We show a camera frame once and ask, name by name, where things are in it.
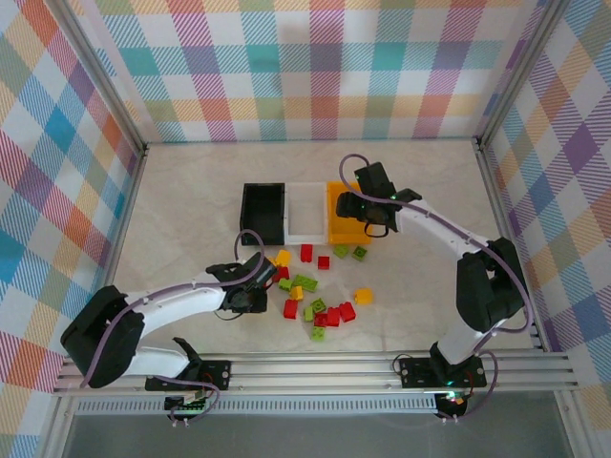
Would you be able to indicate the red lego brick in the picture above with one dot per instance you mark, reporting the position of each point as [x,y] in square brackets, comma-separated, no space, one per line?
[347,311]
[321,319]
[306,253]
[323,262]
[284,274]
[289,308]
[333,316]

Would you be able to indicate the yellow lego brick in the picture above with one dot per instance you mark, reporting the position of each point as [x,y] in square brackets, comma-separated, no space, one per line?
[364,296]
[272,261]
[283,258]
[297,292]

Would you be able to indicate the long green lego brick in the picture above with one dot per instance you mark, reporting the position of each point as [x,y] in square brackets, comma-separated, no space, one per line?
[305,282]

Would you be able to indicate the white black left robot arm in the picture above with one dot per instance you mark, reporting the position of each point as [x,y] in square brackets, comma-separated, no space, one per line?
[181,303]

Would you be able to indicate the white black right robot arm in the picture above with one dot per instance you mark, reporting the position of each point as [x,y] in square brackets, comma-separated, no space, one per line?
[439,231]

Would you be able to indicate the yellow plastic container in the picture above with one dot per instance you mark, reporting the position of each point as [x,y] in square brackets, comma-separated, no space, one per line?
[346,231]

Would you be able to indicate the white plastic container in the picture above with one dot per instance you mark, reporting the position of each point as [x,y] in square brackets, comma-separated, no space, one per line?
[305,210]

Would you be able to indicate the black plastic container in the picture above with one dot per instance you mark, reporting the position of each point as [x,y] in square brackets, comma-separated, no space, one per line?
[262,210]

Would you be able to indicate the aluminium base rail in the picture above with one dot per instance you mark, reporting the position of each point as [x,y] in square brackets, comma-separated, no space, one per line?
[310,377]

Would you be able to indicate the aluminium side rail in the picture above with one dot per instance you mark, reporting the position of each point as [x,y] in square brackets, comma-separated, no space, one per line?
[496,200]
[119,238]

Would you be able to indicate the aluminium corner post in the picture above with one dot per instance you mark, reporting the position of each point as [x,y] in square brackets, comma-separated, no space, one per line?
[522,71]
[98,71]

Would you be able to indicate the aluminium frame leg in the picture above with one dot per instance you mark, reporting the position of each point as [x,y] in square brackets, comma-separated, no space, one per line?
[55,429]
[570,429]

